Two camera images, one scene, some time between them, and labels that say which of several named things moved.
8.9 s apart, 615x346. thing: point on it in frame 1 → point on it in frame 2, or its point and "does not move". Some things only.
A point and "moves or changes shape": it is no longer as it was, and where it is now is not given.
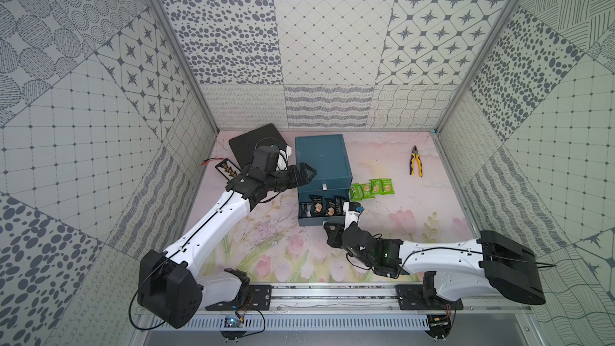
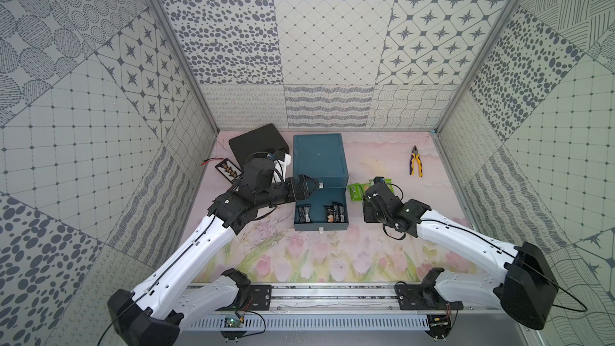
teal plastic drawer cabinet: x=327 y=154 moves or changes shape
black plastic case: x=243 y=146 does not move
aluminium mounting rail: x=359 y=299 does not move
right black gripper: x=333 y=238 → x=367 y=213
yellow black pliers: x=416 y=155 does not move
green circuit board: x=233 y=321 does not move
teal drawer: x=315 y=220 moves or changes shape
